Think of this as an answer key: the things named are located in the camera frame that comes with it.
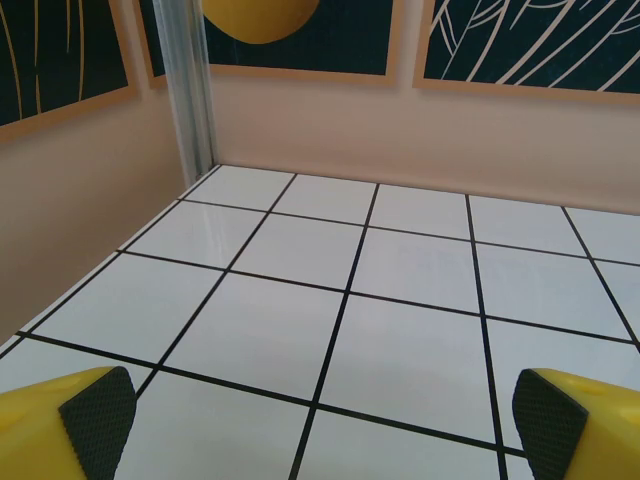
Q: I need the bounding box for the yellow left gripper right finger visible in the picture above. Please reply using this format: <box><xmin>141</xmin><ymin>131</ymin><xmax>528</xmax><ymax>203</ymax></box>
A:
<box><xmin>512</xmin><ymin>368</ymin><xmax>640</xmax><ymax>480</ymax></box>

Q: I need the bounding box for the aluminium frame post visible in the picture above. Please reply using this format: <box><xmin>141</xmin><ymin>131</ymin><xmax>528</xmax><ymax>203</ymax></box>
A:
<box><xmin>152</xmin><ymin>0</ymin><xmax>221</xmax><ymax>184</ymax></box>

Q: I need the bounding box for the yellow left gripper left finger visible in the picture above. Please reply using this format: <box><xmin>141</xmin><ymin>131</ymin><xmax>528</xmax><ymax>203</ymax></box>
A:
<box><xmin>0</xmin><ymin>366</ymin><xmax>137</xmax><ymax>480</ymax></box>

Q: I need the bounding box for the wall panel small orange oval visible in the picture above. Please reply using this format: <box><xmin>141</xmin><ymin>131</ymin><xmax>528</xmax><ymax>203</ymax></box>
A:
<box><xmin>137</xmin><ymin>0</ymin><xmax>401</xmax><ymax>91</ymax></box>

